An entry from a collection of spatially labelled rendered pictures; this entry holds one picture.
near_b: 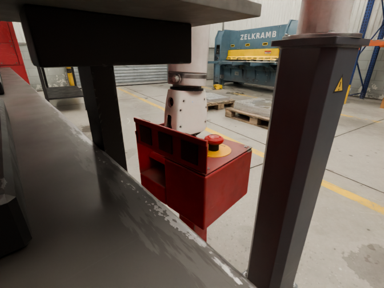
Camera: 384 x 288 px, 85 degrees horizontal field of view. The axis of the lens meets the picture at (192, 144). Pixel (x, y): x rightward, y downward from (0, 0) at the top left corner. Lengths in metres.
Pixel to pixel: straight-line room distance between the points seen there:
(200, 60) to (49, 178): 0.35
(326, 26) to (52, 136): 0.63
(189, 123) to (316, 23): 0.41
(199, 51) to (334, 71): 0.36
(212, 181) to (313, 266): 1.03
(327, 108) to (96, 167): 0.60
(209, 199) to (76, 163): 0.24
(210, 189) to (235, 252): 0.92
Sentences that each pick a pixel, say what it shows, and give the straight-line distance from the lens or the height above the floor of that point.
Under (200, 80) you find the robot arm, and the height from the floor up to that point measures 0.91.
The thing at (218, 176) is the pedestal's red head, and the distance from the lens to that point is 0.38.
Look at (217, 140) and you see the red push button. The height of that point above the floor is 0.81.
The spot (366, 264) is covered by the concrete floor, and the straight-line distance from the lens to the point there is 1.49.
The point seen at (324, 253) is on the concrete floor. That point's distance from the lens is 1.43.
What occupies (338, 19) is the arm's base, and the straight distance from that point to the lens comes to 0.69.
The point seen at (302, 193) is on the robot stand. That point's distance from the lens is 0.76.
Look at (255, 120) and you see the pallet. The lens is 3.27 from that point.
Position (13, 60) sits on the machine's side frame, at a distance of 2.37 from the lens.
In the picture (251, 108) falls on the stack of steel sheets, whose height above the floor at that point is 0.21.
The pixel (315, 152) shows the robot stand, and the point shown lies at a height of 0.70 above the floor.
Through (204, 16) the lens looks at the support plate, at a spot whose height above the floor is 0.99.
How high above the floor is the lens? 0.96
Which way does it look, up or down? 23 degrees down
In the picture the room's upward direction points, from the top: straight up
